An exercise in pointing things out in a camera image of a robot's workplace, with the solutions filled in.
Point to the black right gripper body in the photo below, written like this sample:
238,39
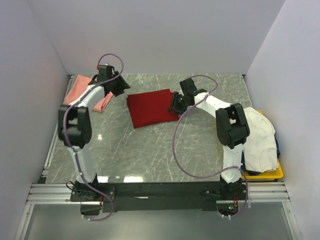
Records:
185,95

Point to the red t shirt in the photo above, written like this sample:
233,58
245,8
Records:
150,108

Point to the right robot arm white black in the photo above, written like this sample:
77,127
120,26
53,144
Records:
232,131

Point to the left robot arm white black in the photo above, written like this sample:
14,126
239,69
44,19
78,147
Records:
75,129

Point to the folded pink t shirt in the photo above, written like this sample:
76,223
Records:
79,87

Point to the white t shirt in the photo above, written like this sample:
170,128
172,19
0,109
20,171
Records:
260,140

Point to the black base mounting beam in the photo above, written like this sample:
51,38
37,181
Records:
144,196

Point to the blue t shirt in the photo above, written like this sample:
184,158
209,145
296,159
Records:
277,147

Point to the yellow plastic bin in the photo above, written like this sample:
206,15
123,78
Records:
265,175

